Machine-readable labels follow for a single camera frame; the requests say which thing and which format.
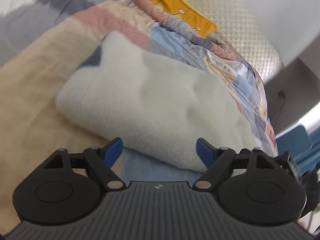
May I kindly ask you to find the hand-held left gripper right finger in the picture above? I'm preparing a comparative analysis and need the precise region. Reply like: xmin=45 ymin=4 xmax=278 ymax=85
xmin=195 ymin=137 xmax=275 ymax=191

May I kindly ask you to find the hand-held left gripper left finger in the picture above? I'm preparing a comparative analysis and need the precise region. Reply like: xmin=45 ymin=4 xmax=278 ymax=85
xmin=44 ymin=137 xmax=126 ymax=191

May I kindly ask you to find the cream fluffy sweater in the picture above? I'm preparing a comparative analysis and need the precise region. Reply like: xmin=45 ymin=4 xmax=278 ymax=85
xmin=55 ymin=31 xmax=257 ymax=173

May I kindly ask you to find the blue chair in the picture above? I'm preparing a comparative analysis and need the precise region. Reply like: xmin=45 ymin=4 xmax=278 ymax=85
xmin=275 ymin=125 xmax=320 ymax=171

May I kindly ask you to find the blue curtain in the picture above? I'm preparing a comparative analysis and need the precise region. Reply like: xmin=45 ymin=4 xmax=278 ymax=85
xmin=309 ymin=128 xmax=320 ymax=147

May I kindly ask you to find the patchwork quilt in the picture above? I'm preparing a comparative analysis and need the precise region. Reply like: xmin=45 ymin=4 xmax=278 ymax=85
xmin=0 ymin=0 xmax=278 ymax=230

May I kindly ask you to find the cream quilted headboard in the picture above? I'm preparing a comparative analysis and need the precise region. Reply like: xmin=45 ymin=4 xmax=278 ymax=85
xmin=165 ymin=0 xmax=286 ymax=81

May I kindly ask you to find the yellow pillow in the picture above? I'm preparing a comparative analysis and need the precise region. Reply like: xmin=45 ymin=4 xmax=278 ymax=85
xmin=144 ymin=0 xmax=218 ymax=39

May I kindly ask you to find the black charger cable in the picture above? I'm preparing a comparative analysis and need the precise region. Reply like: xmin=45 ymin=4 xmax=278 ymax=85
xmin=271 ymin=96 xmax=286 ymax=131

